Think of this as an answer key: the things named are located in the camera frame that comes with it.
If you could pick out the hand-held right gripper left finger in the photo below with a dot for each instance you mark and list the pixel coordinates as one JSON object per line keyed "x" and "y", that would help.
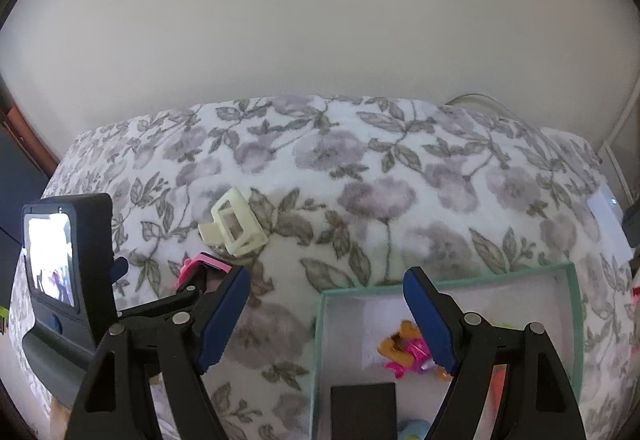
{"x": 225, "y": 315}

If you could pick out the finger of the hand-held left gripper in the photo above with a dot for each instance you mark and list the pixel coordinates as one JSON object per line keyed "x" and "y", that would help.
{"x": 119, "y": 268}
{"x": 192, "y": 287}

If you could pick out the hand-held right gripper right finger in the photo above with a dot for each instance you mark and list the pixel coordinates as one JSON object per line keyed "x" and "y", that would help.
{"x": 430, "y": 315}

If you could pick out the pink smartwatch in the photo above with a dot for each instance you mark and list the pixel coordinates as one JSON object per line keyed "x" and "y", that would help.
{"x": 210, "y": 261}

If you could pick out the pink toy figure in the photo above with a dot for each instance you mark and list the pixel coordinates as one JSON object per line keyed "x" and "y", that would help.
{"x": 412, "y": 350}

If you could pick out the white box with teal rim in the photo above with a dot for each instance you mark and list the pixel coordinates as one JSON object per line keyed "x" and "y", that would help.
{"x": 370, "y": 315}

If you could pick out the black power adapter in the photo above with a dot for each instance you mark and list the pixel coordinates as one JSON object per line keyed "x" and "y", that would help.
{"x": 362, "y": 412}

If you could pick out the cream hair claw clip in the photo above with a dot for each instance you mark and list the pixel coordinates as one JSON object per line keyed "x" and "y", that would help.
{"x": 212, "y": 231}

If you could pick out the floral grey white blanket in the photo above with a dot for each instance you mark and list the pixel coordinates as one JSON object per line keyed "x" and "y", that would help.
{"x": 400, "y": 169}

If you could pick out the white rectangular device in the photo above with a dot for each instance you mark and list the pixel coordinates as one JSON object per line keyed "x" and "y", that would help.
{"x": 607, "y": 220}

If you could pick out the brown wooden post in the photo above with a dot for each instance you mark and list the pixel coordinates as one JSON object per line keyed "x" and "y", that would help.
{"x": 30, "y": 139}

